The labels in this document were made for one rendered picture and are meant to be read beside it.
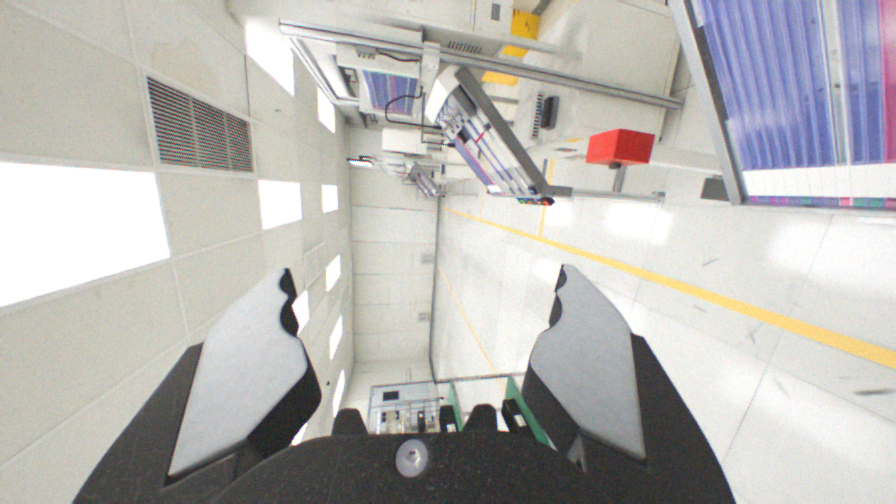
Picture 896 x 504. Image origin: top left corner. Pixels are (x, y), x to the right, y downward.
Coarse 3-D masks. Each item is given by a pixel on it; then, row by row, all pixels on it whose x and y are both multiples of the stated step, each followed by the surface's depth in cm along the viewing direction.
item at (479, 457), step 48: (336, 432) 5; (432, 432) 5; (480, 432) 5; (240, 480) 4; (288, 480) 4; (336, 480) 4; (384, 480) 4; (432, 480) 4; (480, 480) 4; (528, 480) 4; (576, 480) 4
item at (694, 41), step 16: (672, 0) 39; (688, 0) 38; (688, 16) 39; (688, 32) 40; (704, 32) 40; (688, 48) 41; (704, 48) 41; (688, 64) 43; (704, 64) 42; (704, 80) 43; (704, 96) 44; (720, 96) 44; (704, 112) 46; (720, 112) 45; (720, 128) 46; (720, 144) 47; (720, 160) 49; (736, 176) 49; (736, 192) 51
